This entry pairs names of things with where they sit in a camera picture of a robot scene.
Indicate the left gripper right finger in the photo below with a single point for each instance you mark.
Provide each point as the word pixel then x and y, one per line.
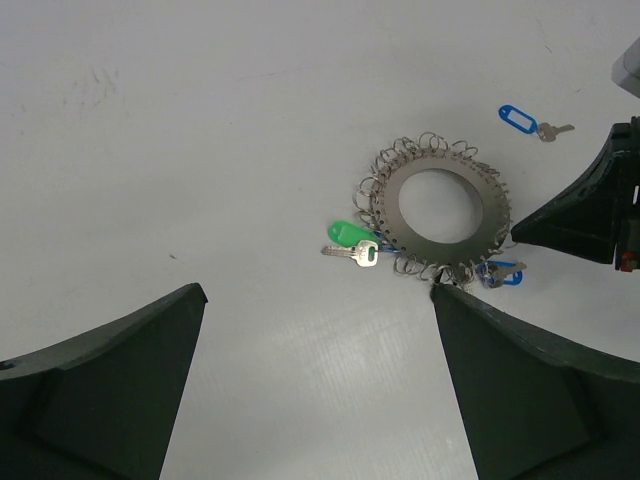
pixel 536 405

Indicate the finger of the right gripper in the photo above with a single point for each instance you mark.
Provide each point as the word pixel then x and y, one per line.
pixel 596 218

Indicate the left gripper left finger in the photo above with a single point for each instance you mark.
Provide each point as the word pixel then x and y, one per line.
pixel 103 404

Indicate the blue key tag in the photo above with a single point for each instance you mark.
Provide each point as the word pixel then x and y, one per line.
pixel 518 119

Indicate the metal key organizer ring disc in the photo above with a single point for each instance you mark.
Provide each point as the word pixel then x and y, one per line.
pixel 438 209

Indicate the small silver key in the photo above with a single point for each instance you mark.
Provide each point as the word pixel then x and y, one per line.
pixel 548 133

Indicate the silver key with green cap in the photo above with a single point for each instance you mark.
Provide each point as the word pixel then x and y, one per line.
pixel 364 253

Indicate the green key tag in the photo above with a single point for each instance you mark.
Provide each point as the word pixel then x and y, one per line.
pixel 346 234

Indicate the blue tag on ring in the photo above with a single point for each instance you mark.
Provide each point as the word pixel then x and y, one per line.
pixel 495 274

